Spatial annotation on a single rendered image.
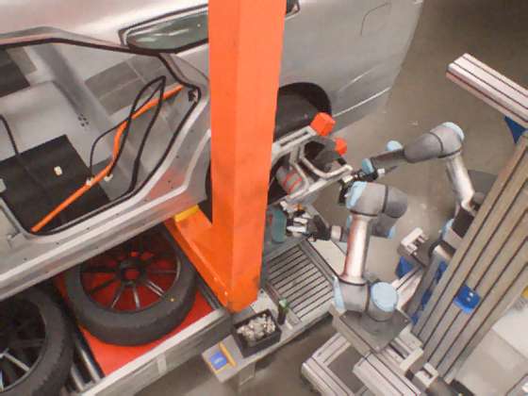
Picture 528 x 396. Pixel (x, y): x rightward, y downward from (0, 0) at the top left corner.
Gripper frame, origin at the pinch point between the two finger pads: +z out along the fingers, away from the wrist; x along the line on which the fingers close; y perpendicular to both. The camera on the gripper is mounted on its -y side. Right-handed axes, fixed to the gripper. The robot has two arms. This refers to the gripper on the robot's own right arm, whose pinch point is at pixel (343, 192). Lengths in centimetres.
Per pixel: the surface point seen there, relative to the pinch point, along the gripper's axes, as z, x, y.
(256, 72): 69, 5, 123
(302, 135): 10.2, -26.2, 25.5
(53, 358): 154, -19, -33
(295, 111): 7.9, -35.6, 32.2
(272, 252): 22, -20, -67
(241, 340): 80, 26, -26
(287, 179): 21.9, -19.5, 5.6
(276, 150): 27.6, -24.1, 27.8
